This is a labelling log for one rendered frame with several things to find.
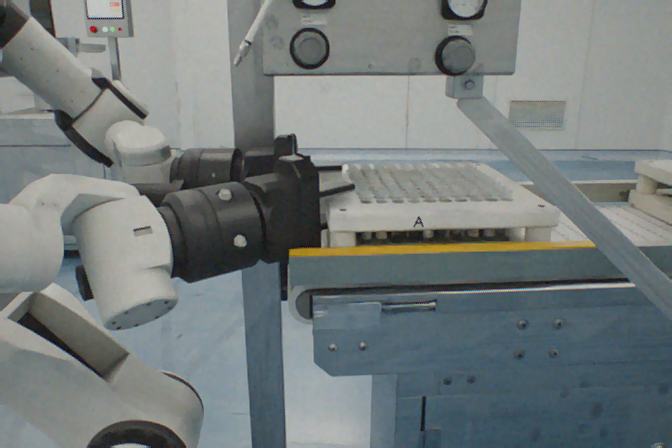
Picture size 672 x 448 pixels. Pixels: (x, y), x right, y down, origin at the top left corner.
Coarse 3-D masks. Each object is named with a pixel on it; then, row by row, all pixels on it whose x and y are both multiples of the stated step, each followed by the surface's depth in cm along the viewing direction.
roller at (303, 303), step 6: (300, 294) 58; (306, 294) 57; (300, 300) 58; (306, 300) 58; (300, 306) 58; (306, 306) 58; (300, 312) 58; (306, 312) 58; (312, 312) 58; (306, 318) 58
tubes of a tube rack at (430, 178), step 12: (396, 168) 72; (408, 168) 73; (420, 168) 72; (432, 168) 72; (444, 168) 73; (456, 168) 72; (372, 180) 66; (384, 180) 66; (396, 180) 68; (408, 180) 69; (420, 180) 66; (432, 180) 66; (444, 180) 66; (456, 180) 67; (468, 180) 67; (480, 180) 66; (372, 192) 64; (420, 192) 62; (468, 192) 62
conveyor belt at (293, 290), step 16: (608, 208) 83; (624, 208) 83; (560, 224) 76; (624, 224) 76; (640, 224) 76; (656, 224) 76; (560, 240) 70; (576, 240) 70; (640, 240) 70; (656, 240) 70; (288, 272) 65; (288, 288) 60; (304, 288) 58; (320, 288) 58; (336, 288) 66; (288, 304) 58; (304, 320) 59
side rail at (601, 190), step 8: (520, 184) 83; (528, 184) 83; (576, 184) 84; (584, 184) 84; (592, 184) 84; (600, 184) 84; (608, 184) 84; (616, 184) 84; (624, 184) 84; (632, 184) 84; (664, 184) 85; (536, 192) 84; (584, 192) 84; (592, 192) 84; (600, 192) 84; (608, 192) 85; (616, 192) 85; (624, 192) 85; (592, 200) 85; (600, 200) 85; (608, 200) 85; (616, 200) 85; (624, 200) 85
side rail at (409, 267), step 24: (312, 264) 55; (336, 264) 55; (360, 264) 56; (384, 264) 56; (408, 264) 56; (432, 264) 56; (456, 264) 56; (480, 264) 57; (504, 264) 57; (528, 264) 57; (552, 264) 57; (576, 264) 57; (600, 264) 58
